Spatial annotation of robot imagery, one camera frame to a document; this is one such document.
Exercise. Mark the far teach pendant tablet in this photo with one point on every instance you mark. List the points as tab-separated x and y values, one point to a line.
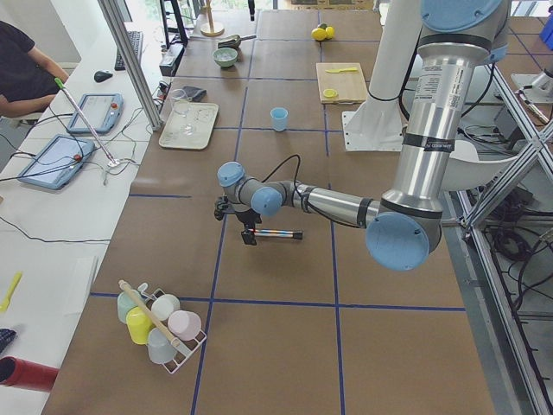
101	110

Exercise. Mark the pink cup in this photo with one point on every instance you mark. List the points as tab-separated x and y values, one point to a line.
186	325

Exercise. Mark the steel stirring rod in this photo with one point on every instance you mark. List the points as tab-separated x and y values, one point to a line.
272	233

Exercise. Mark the computer mouse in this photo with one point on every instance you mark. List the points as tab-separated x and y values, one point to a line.
102	76

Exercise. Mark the yellow plastic knife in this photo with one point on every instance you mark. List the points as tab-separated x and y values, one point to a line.
342	70

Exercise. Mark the yellow cup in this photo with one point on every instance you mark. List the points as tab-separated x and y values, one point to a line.
139	325

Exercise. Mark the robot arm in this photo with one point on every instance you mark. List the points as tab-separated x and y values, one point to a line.
404	226

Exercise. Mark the green bowl of ice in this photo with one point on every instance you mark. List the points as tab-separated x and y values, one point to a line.
225	57

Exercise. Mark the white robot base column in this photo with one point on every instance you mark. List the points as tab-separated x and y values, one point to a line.
377	124

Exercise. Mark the clear glass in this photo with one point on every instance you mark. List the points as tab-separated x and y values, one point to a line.
181	105

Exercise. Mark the aluminium frame post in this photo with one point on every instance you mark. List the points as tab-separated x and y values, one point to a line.
115	22

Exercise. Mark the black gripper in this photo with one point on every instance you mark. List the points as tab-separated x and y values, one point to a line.
248	220

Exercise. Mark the mint green cup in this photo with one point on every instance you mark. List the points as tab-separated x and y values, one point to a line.
124	305

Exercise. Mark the cream bear tray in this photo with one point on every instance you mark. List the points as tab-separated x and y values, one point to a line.
202	116

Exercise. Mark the teach pendant tablet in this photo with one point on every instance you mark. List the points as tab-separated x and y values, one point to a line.
58	162
101	110

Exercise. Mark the white cup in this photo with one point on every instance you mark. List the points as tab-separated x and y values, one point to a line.
164	306

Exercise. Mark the metal ice scoop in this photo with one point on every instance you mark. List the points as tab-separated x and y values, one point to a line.
234	41

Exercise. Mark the dark grey cloth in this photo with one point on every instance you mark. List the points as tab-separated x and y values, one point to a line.
195	94

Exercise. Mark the lemon slice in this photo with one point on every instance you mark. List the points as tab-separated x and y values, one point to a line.
330	93

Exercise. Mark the whole yellow lemons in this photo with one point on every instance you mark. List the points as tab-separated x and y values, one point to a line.
322	33

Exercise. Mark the white wire cup rack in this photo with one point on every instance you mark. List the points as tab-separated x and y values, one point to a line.
186	348

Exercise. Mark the blue cup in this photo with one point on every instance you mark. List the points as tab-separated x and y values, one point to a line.
279	118

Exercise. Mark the pale grey cup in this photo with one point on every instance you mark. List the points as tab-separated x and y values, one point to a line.
159	348

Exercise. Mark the wooden cutting board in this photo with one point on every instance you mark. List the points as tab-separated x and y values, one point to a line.
351	87

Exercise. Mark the red cylinder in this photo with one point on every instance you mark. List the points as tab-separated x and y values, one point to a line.
27	375

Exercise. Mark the near teach pendant tablet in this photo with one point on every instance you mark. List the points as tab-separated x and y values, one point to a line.
58	162

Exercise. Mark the wooden rack handle rod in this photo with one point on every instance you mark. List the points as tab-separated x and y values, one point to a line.
173	340

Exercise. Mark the wooden stand with base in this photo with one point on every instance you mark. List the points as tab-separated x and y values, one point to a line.
211	28

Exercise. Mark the seated person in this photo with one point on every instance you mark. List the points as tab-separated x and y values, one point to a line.
27	74

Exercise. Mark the microphone stick stand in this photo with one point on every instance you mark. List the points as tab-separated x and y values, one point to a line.
112	161

